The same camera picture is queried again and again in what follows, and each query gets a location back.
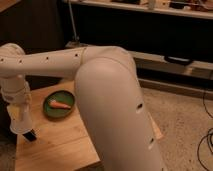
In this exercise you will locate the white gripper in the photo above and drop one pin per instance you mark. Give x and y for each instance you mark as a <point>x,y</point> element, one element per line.
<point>17,97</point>

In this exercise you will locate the white ceramic cup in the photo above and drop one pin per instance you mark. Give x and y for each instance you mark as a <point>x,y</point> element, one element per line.
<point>21,121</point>

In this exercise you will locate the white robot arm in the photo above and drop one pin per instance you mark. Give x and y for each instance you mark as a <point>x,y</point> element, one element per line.
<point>15,65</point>

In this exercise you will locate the orange toy carrot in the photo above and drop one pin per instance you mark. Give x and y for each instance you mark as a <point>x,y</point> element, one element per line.
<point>55,104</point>

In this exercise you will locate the green plate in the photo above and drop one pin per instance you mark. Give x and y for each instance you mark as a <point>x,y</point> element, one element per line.
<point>62,96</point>

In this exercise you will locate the wooden table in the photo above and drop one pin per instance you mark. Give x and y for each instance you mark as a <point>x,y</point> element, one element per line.
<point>53,146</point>

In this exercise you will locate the metal pole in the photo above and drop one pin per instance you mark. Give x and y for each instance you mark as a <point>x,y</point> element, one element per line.
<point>75,36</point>

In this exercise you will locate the black handle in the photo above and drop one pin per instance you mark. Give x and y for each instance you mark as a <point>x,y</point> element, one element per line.
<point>178,60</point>

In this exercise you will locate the white shelf rail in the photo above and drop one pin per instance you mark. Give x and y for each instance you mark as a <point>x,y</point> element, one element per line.
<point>166,61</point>

